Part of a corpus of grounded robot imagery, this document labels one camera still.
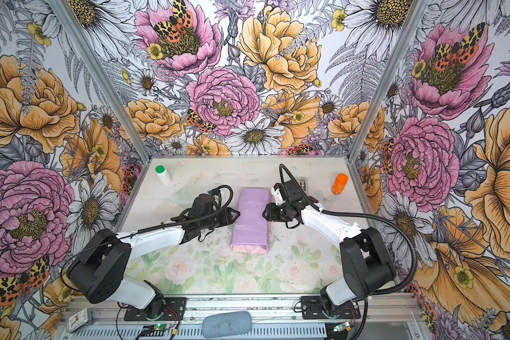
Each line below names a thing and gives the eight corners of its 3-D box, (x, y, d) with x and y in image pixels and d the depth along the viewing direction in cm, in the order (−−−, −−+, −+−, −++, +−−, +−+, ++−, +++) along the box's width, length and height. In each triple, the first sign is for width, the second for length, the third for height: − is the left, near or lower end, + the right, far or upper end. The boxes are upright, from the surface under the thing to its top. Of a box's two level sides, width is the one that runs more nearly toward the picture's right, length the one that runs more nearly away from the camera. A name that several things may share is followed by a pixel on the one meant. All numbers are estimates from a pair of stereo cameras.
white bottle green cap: (161, 184, 112) (153, 171, 104) (163, 178, 114) (156, 165, 107) (169, 184, 112) (163, 171, 104) (171, 178, 114) (165, 165, 107)
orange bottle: (333, 195, 107) (338, 183, 100) (330, 184, 112) (335, 173, 105) (344, 195, 107) (350, 183, 100) (341, 184, 112) (346, 173, 105)
